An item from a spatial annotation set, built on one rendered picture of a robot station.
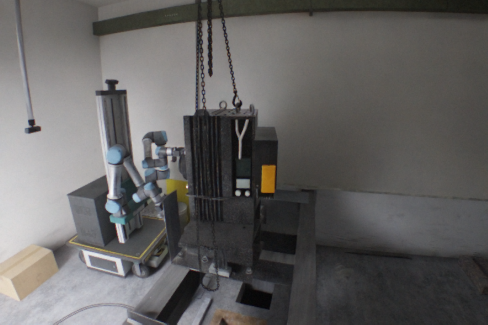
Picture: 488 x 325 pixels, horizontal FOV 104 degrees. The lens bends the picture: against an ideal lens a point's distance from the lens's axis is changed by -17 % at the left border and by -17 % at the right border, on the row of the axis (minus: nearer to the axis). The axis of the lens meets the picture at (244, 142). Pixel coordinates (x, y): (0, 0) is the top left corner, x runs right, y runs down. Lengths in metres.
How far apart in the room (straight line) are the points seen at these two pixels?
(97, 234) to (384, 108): 3.04
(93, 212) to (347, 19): 3.00
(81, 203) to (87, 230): 0.29
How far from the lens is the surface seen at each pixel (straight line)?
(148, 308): 1.48
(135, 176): 2.03
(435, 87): 2.72
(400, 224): 2.96
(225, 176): 1.43
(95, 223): 2.50
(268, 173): 1.29
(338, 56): 2.46
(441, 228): 3.16
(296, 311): 1.42
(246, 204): 1.49
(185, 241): 1.46
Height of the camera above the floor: 1.77
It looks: 13 degrees down
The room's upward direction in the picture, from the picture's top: straight up
